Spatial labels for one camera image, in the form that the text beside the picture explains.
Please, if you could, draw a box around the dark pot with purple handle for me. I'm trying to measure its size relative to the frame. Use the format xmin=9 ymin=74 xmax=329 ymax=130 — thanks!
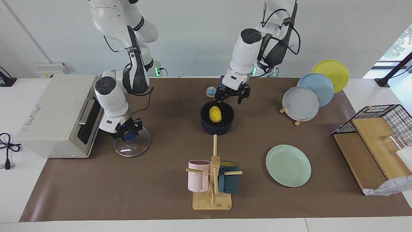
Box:
xmin=200 ymin=76 xmax=235 ymax=136

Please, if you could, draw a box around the glass lid with blue knob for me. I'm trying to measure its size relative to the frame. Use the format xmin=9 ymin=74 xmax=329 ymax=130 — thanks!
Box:
xmin=113 ymin=126 xmax=151 ymax=158

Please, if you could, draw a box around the grey plate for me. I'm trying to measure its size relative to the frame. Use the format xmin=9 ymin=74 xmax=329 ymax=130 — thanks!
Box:
xmin=282 ymin=86 xmax=320 ymax=122

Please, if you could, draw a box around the pink ribbed mug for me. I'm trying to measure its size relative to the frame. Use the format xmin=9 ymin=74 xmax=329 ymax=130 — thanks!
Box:
xmin=188 ymin=160 xmax=211 ymax=193

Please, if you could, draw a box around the wood and wire shelf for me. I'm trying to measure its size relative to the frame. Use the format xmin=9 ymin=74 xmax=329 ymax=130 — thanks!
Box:
xmin=332 ymin=104 xmax=412 ymax=194

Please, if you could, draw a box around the yellow plate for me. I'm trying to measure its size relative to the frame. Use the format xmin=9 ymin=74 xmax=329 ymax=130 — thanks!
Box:
xmin=311 ymin=60 xmax=349 ymax=93

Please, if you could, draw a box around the brown table mat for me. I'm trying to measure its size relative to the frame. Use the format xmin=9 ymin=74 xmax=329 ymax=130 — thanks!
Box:
xmin=19 ymin=77 xmax=412 ymax=222

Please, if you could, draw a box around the dark teal mug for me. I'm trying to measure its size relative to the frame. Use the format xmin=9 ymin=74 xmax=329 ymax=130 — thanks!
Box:
xmin=218 ymin=161 xmax=240 ymax=194

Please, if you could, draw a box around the white wall socket box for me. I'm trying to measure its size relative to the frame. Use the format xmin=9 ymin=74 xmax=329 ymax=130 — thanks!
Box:
xmin=35 ymin=62 xmax=67 ymax=78

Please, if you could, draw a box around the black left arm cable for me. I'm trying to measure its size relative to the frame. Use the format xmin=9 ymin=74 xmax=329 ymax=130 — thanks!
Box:
xmin=256 ymin=2 xmax=301 ymax=78

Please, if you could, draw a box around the beige toaster oven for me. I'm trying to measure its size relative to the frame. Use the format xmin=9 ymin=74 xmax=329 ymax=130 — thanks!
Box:
xmin=15 ymin=75 xmax=105 ymax=158

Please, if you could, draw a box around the wooden mug tree stand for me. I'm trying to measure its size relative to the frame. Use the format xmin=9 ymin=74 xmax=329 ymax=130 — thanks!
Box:
xmin=186 ymin=135 xmax=243 ymax=210

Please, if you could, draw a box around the clear glass cup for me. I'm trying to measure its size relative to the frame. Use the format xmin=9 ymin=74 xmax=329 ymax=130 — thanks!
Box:
xmin=380 ymin=131 xmax=410 ymax=152

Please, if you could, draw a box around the light blue plate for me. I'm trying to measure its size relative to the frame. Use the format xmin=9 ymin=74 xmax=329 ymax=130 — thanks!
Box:
xmin=297 ymin=73 xmax=334 ymax=107

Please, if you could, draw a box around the white crumpled cloth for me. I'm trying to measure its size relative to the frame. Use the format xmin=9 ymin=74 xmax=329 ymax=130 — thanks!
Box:
xmin=364 ymin=175 xmax=412 ymax=196

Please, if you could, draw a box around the mint green plate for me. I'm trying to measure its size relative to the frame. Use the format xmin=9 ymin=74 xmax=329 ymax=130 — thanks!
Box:
xmin=266 ymin=144 xmax=312 ymax=187

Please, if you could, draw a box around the yellow lemon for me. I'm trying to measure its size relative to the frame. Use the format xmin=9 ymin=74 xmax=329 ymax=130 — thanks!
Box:
xmin=209 ymin=106 xmax=222 ymax=123

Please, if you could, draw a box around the white translucent container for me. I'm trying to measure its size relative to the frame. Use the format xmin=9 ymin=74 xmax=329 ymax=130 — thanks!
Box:
xmin=396 ymin=147 xmax=412 ymax=172

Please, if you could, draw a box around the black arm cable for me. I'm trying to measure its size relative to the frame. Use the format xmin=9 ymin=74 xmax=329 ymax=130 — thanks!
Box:
xmin=256 ymin=2 xmax=301 ymax=78
xmin=104 ymin=35 xmax=155 ymax=113

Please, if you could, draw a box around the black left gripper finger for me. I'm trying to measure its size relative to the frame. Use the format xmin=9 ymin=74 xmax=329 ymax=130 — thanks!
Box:
xmin=237 ymin=84 xmax=251 ymax=104
xmin=215 ymin=85 xmax=237 ymax=103

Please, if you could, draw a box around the black power cord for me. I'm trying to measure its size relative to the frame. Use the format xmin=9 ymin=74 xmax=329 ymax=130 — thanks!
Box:
xmin=0 ymin=133 xmax=22 ymax=170

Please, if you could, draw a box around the black camera stand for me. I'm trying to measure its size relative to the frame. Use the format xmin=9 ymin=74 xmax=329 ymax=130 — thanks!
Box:
xmin=375 ymin=52 xmax=412 ymax=87

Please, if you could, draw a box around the wooden plate rack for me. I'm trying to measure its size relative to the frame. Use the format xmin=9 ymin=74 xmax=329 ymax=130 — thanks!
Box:
xmin=279 ymin=105 xmax=304 ymax=126

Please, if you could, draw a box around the black clamp mount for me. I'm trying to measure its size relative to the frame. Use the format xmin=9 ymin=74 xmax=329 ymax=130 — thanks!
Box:
xmin=0 ymin=66 xmax=17 ymax=87

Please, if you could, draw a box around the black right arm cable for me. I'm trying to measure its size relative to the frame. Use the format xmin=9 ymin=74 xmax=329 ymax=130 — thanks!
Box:
xmin=104 ymin=35 xmax=155 ymax=113

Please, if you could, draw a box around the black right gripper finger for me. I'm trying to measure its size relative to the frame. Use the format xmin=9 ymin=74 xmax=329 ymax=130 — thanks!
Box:
xmin=128 ymin=118 xmax=143 ymax=133
xmin=111 ymin=127 xmax=131 ymax=142

